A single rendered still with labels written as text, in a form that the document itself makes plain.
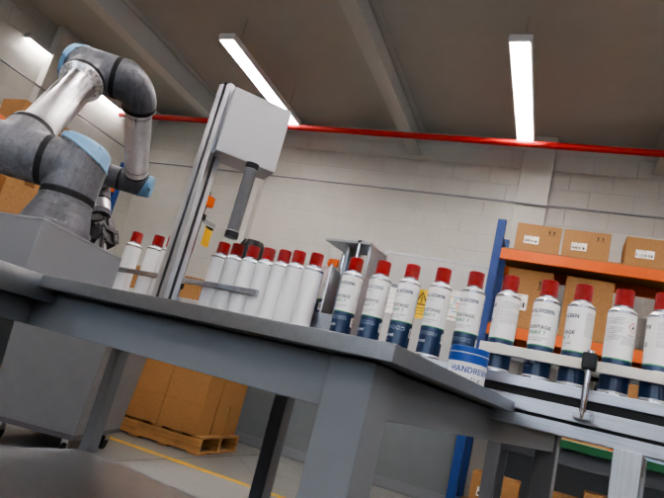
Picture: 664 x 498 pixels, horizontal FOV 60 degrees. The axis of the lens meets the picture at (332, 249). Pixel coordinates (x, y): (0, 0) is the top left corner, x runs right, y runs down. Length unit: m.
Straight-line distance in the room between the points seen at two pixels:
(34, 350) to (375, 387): 3.37
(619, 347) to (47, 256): 1.09
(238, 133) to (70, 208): 0.50
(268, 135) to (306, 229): 4.97
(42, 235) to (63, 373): 2.65
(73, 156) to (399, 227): 5.11
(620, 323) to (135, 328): 0.85
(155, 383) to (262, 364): 4.48
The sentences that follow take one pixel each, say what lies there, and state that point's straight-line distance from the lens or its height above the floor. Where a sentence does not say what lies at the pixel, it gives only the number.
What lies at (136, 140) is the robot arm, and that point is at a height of 1.32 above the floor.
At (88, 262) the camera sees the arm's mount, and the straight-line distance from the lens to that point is 1.31.
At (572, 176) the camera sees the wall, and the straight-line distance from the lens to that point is 6.27.
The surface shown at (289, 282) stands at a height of 1.00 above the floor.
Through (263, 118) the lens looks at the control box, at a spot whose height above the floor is 1.42.
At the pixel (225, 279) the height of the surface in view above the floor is 0.98.
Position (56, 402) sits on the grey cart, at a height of 0.30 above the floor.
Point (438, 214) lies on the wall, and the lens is 6.20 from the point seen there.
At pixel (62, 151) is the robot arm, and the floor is 1.11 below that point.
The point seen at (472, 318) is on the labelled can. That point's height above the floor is 0.98.
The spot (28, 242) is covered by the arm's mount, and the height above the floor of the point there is 0.89.
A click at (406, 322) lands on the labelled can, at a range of 1.31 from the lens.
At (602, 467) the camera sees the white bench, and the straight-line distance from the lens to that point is 2.46.
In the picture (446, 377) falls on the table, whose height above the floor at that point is 0.82.
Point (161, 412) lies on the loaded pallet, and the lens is 5.15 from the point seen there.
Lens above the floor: 0.77
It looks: 13 degrees up
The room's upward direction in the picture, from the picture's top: 14 degrees clockwise
